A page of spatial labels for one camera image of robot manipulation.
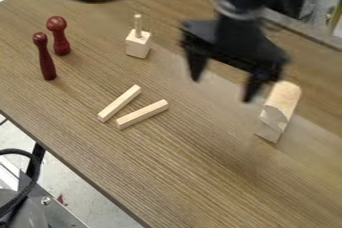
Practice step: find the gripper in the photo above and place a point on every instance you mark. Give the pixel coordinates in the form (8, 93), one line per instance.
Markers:
(231, 40)

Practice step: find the wooden cube with peg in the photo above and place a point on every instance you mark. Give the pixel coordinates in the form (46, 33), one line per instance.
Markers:
(138, 42)

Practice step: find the wooden stick block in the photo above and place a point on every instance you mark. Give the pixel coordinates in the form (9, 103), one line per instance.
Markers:
(142, 114)
(119, 103)

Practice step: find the red wooden pin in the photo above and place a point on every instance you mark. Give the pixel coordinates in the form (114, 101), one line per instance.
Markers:
(59, 35)
(44, 57)

